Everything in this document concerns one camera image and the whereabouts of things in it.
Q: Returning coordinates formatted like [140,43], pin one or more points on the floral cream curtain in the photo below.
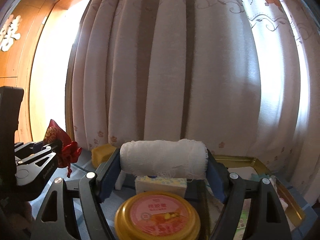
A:
[242,76]

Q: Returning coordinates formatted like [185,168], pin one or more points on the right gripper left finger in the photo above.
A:
[56,218]

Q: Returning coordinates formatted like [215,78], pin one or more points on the green white packet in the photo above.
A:
[242,223]

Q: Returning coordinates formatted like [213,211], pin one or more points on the white gauze roll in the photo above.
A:
[169,159]

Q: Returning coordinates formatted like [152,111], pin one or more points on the gold metal tray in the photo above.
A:
[294,212]

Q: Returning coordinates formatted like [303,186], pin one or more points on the teal cloth piece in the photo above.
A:
[258,177]

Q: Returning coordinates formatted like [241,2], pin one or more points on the round yellow lidded tin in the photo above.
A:
[157,215]

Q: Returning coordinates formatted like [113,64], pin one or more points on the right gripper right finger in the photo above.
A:
[266,218]

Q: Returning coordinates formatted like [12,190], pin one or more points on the yellow sponge block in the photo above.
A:
[101,154]

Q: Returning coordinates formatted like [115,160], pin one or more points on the orange wooden cabinet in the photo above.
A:
[16,63]

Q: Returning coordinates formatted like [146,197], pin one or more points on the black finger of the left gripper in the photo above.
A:
[33,151]

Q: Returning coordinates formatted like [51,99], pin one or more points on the tissue pack with blue pattern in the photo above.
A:
[176,186]

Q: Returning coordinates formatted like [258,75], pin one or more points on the red gold embroidered pouch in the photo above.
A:
[67,151]

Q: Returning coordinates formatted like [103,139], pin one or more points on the white double happiness decal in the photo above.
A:
[9,32]

